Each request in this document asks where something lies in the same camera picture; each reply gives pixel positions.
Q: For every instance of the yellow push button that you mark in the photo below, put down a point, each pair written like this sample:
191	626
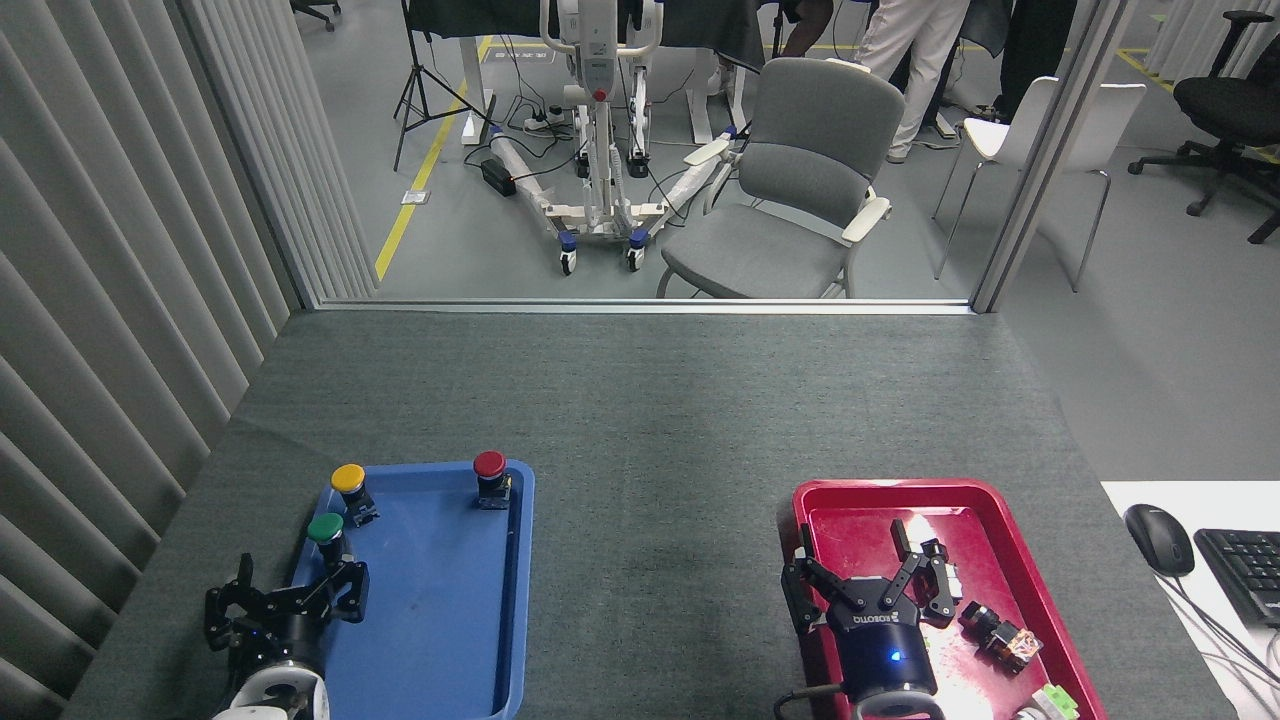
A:
349	480

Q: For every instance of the person in pale trousers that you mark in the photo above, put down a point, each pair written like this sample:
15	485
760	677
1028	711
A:
920	60

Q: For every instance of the black tripod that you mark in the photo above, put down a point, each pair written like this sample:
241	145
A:
420	90

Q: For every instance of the blue plastic tray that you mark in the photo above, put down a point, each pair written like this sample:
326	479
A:
440	620

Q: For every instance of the white desk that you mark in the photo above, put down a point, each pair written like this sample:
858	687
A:
1215	640

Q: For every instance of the red plastic tray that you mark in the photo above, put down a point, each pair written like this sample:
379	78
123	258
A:
985	540

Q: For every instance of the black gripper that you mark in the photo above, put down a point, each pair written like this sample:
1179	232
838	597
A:
280	640
880	650

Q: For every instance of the black power adapter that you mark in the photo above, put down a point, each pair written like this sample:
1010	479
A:
497	177

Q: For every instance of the black and orange switch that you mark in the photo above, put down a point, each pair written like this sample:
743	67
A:
1000	635

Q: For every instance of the white and green switch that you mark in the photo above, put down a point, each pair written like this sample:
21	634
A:
1050	703

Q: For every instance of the silver frame rail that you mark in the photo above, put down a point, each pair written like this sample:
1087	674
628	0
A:
640	306

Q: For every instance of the black and white switch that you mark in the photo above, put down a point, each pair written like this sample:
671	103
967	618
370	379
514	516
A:
955	578

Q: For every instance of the grey padded armchair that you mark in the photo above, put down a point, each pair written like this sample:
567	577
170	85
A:
800	180

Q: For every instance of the white plastic chair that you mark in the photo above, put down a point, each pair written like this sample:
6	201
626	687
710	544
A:
1010	125

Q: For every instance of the red push button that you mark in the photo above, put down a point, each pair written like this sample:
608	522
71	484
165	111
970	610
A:
489	465

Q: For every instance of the black office chair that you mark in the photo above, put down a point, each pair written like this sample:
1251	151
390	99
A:
1225	105

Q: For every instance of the silver post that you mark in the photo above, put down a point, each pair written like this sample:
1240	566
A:
1050	150

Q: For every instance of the green push button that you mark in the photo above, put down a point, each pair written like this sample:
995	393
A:
325	528

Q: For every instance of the white power strip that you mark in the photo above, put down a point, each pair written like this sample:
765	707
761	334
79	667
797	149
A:
542	120

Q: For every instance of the white wheeled stand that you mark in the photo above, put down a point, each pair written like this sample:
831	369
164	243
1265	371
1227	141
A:
600	120

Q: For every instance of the black keyboard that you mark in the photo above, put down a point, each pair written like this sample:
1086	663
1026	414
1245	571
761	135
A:
1245	570

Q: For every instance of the silver floor socket plate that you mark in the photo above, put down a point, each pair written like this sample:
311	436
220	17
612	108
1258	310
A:
415	197

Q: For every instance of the desk with black cloth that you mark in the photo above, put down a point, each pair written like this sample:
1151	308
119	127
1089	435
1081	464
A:
700	25

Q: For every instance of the person in dark trousers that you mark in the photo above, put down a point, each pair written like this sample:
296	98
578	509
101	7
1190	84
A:
1030	50

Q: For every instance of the black computer mouse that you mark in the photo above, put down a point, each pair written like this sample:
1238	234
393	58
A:
1160	540

